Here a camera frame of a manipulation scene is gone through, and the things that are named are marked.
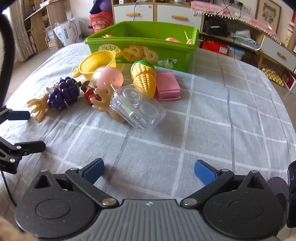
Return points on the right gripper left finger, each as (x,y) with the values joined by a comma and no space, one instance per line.
(83,181)

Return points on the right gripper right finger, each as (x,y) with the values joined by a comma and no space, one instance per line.
(214,181)

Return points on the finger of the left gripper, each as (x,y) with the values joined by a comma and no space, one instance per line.
(30,147)
(12,115)

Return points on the purple toy grapes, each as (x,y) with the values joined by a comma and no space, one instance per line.
(63,93)

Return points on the clear plastic case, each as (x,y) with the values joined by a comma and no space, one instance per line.
(137,107)

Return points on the amber hand toy left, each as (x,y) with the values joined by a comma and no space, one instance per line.
(39,107)

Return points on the grey checked tablecloth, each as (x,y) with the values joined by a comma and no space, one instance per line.
(229,116)

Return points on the amber translucent hand toy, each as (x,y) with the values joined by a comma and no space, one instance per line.
(104,104)

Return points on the red brown figurine toy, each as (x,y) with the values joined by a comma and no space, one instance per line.
(89,92)

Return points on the yellow toy pot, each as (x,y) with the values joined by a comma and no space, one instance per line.
(95,60)

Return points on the pink capsule ball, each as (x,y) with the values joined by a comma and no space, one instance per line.
(107,74)

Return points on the white paper shopping bag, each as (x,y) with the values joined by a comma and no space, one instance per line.
(68,32)

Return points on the pink block toy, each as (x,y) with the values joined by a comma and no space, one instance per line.
(167,88)

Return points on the wooden bookshelf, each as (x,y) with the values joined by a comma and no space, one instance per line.
(40,18)

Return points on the toy corn cob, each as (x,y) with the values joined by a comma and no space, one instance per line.
(143,76)

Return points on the yellow egg tray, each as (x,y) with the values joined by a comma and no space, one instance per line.
(272,75)

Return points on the red cartoon face bag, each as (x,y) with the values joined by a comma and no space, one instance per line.
(101,20)

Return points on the red box under shelf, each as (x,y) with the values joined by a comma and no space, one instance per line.
(215,46)

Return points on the purple plush toy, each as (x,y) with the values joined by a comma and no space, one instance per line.
(100,5)

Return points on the green plastic storage bin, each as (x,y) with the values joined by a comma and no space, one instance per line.
(145,40)

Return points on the wooden white drawer cabinet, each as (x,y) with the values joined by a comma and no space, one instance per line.
(240,34)

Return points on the pink peach toy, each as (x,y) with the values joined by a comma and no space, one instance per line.
(172,40)

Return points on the black bag on shelf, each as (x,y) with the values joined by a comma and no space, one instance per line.
(216,27)

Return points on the pink lace cloth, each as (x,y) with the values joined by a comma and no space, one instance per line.
(234,11)

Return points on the framed cartoon picture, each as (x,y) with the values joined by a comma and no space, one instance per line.
(269,13)

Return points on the orange ring toy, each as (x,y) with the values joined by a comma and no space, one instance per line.
(107,36)

